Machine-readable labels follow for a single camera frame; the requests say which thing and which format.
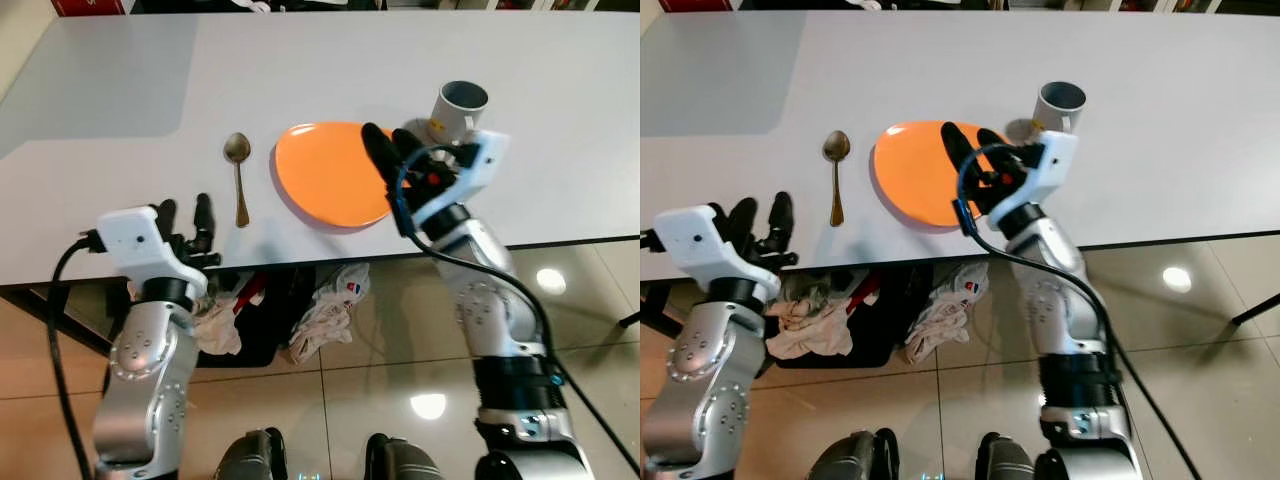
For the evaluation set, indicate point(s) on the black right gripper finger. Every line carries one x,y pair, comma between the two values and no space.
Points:
960,148
382,150
408,145
993,145

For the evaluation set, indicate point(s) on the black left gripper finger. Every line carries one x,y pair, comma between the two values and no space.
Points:
167,218
204,220
782,220
743,218

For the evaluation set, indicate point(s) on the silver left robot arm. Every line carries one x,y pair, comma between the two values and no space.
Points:
705,350
150,350

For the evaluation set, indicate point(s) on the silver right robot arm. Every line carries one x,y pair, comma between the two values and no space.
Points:
1070,300
500,310

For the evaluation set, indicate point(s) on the orange round plate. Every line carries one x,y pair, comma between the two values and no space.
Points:
325,175
915,180

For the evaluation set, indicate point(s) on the white cylindrical cup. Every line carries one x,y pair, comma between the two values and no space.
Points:
455,115
1055,112

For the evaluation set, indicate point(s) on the beige crumpled cloth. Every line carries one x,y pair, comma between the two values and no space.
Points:
218,330
805,325

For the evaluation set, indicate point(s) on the bronze metal spoon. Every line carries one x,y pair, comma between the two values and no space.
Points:
836,148
238,150

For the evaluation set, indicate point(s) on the dark table leg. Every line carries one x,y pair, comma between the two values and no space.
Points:
660,310
50,315
1258,308

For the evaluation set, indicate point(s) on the white printed crumpled cloth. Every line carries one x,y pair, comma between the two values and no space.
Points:
945,315
325,320

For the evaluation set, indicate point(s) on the dark left robot foot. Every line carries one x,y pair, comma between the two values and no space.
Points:
850,458
250,458

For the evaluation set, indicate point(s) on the dark robot foot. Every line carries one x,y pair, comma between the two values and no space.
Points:
1005,460
400,460
250,458
850,458

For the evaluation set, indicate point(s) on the red box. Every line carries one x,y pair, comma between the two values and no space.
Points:
695,5
88,6

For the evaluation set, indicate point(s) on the dark right robot foot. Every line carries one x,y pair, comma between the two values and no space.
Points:
1005,460
400,460

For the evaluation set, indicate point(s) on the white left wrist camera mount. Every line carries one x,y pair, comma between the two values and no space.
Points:
700,240
140,240

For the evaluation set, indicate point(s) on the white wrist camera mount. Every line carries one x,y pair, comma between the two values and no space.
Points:
700,240
490,155
140,240
1058,155

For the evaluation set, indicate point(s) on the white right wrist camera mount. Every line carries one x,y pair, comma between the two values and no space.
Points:
1058,155
490,155

